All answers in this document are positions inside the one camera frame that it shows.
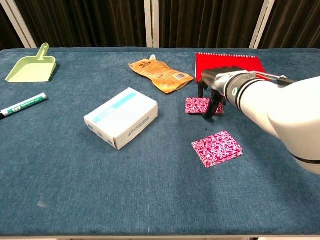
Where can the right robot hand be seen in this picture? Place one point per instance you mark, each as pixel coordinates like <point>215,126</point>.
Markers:
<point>217,78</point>

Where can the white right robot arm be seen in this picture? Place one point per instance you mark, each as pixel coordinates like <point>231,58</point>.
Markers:
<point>272,110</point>

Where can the red spiral notebook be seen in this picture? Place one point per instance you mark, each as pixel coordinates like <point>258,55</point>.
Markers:
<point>225,61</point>

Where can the orange spout pouch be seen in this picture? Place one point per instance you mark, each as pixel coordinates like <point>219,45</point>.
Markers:
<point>161,75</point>

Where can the white cardboard box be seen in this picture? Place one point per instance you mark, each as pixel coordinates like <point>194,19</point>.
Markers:
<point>120,117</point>

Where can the blue fabric table cover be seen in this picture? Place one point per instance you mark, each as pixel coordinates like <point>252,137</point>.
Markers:
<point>125,185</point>

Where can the dark pleated curtain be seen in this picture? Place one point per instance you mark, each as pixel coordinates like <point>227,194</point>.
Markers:
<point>87,22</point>

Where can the light green plastic dustpan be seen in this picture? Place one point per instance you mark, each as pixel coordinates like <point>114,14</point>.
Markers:
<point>30,71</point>

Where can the green and white marker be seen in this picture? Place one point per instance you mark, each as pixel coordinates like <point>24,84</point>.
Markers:
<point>23,104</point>

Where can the white metal frame post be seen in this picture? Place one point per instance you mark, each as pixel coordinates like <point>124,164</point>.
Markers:
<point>260,25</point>
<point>151,23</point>
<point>18,23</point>

